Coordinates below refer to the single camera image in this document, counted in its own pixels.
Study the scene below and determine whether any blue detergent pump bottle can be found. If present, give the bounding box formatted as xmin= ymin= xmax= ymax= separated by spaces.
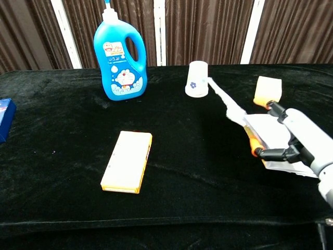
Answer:
xmin=93 ymin=0 xmax=148 ymax=102

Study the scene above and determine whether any black velvet tablecloth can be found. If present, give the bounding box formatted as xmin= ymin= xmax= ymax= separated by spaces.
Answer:
xmin=0 ymin=63 xmax=333 ymax=250

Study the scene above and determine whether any white cloth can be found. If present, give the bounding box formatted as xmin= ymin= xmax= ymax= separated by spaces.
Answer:
xmin=207 ymin=77 xmax=319 ymax=179

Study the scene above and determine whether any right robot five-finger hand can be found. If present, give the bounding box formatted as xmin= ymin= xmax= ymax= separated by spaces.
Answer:
xmin=249 ymin=100 xmax=333 ymax=179

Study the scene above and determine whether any blue rectangular box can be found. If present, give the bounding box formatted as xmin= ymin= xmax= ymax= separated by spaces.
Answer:
xmin=0 ymin=97 xmax=17 ymax=144

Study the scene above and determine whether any yellow sponge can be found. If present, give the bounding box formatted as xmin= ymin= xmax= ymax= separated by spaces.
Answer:
xmin=252 ymin=76 xmax=283 ymax=108

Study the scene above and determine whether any brown curtain panel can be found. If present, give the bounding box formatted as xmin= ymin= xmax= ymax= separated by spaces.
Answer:
xmin=164 ymin=0 xmax=254 ymax=66
xmin=0 ymin=0 xmax=73 ymax=75
xmin=249 ymin=0 xmax=333 ymax=65
xmin=61 ymin=0 xmax=158 ymax=69

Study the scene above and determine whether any white screen frame post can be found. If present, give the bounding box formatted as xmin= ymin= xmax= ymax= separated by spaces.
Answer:
xmin=50 ymin=0 xmax=83 ymax=69
xmin=239 ymin=0 xmax=265 ymax=65
xmin=153 ymin=0 xmax=167 ymax=67

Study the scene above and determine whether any white paper cup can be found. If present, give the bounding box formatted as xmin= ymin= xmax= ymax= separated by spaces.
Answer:
xmin=185 ymin=60 xmax=210 ymax=98

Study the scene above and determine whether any yellow white flat box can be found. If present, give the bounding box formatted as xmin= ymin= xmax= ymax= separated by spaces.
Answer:
xmin=100 ymin=130 xmax=153 ymax=194

